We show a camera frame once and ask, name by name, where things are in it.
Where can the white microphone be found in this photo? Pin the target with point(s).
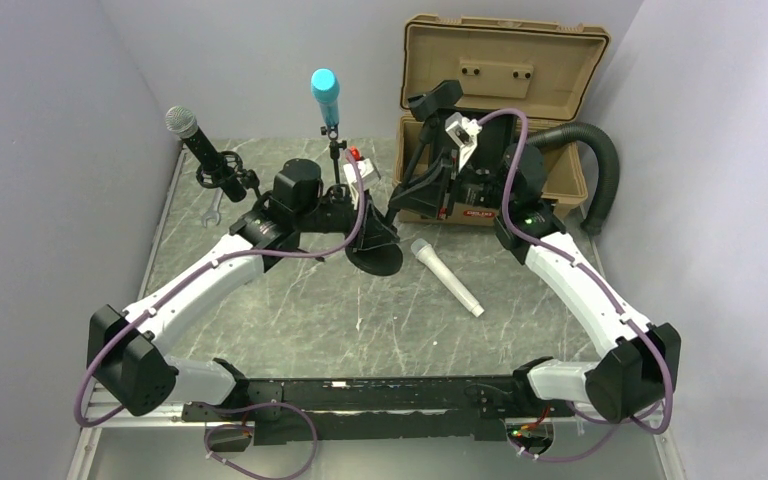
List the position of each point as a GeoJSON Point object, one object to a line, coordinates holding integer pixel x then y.
{"type": "Point", "coordinates": [425, 253]}

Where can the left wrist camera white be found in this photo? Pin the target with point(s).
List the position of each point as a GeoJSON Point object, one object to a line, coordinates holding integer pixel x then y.
{"type": "Point", "coordinates": [361, 173]}

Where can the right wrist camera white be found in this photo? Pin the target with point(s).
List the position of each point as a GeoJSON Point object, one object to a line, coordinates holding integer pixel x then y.
{"type": "Point", "coordinates": [464, 133]}

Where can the black tripod stand centre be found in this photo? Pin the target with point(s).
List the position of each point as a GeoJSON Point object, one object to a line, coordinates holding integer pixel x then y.
{"type": "Point", "coordinates": [336, 159]}

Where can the tan plastic toolbox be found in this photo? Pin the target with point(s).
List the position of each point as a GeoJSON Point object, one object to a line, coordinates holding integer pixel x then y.
{"type": "Point", "coordinates": [541, 68]}

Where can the black tripod stand left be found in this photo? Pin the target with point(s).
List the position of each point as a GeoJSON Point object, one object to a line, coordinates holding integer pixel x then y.
{"type": "Point", "coordinates": [233, 180]}

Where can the black tripod stand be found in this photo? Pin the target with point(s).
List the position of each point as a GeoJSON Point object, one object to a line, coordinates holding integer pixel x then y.
{"type": "Point", "coordinates": [336, 159]}
{"type": "Point", "coordinates": [233, 180]}

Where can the cyan microphone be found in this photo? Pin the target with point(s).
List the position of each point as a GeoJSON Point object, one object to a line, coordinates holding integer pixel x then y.
{"type": "Point", "coordinates": [325, 89]}

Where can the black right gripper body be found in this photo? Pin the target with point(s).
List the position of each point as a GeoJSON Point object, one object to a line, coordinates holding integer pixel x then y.
{"type": "Point", "coordinates": [477, 188]}

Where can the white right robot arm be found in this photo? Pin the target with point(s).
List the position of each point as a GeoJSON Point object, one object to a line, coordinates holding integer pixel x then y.
{"type": "Point", "coordinates": [635, 377]}

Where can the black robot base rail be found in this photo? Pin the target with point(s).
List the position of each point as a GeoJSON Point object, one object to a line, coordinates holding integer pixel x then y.
{"type": "Point", "coordinates": [284, 410]}

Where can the black round base mic stand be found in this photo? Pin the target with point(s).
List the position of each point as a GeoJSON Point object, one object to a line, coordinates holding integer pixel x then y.
{"type": "Point", "coordinates": [376, 251]}

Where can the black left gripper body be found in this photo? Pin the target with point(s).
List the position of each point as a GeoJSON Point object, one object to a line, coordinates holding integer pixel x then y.
{"type": "Point", "coordinates": [327, 218]}

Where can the silver open-end wrench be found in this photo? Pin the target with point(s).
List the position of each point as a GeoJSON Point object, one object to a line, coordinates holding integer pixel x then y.
{"type": "Point", "coordinates": [212, 216]}

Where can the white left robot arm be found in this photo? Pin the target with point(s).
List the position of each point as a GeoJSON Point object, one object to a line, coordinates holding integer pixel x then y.
{"type": "Point", "coordinates": [128, 351]}

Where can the black microphone silver grille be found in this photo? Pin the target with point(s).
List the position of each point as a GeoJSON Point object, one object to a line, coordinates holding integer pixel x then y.
{"type": "Point", "coordinates": [182, 122]}

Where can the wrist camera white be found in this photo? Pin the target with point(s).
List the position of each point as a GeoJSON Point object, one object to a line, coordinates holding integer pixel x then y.
{"type": "Point", "coordinates": [361, 173]}
{"type": "Point", "coordinates": [464, 133]}

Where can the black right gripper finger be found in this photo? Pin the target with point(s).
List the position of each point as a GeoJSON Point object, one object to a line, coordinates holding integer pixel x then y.
{"type": "Point", "coordinates": [425, 198]}
{"type": "Point", "coordinates": [424, 166]}

